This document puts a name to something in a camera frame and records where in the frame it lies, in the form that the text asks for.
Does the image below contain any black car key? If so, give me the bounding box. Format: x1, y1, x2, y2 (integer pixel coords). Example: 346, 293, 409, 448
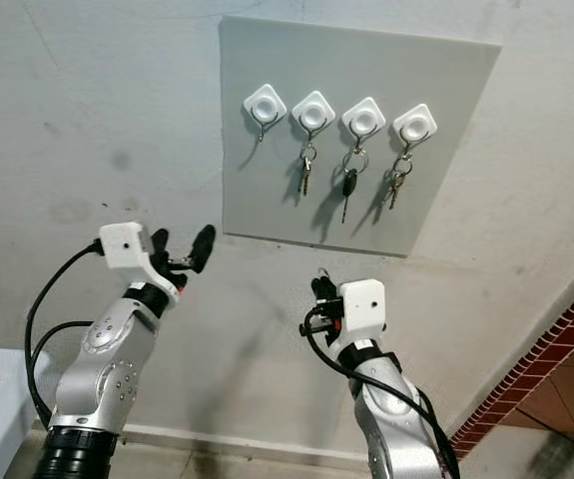
339, 150, 369, 225

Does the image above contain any small silver key bunch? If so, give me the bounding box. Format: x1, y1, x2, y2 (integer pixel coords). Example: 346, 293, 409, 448
297, 145, 319, 197

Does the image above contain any red brick edging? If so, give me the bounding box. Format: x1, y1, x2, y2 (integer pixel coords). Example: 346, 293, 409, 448
451, 267, 574, 458

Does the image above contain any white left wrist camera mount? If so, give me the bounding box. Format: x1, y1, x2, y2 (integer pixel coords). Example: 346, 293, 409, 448
99, 222, 183, 300

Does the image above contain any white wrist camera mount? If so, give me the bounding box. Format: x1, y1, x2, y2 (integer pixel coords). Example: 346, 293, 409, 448
99, 222, 183, 300
334, 278, 387, 347

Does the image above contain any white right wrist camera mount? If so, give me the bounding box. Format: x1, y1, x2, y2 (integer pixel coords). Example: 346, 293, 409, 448
334, 278, 387, 347

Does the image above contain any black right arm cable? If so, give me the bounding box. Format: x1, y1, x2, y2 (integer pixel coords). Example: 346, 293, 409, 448
301, 317, 463, 479

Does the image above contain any grey wall board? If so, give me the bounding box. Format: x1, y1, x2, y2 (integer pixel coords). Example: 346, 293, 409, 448
220, 15, 502, 258

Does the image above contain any short black left arm cable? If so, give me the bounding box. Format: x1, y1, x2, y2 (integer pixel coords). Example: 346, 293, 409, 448
32, 319, 93, 400

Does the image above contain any long black left arm cable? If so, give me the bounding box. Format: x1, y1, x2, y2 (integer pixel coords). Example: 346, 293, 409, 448
24, 238, 105, 432

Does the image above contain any white square wall hook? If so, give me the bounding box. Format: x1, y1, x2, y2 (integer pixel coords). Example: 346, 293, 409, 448
243, 84, 288, 143
392, 103, 438, 156
341, 97, 387, 151
291, 90, 337, 141

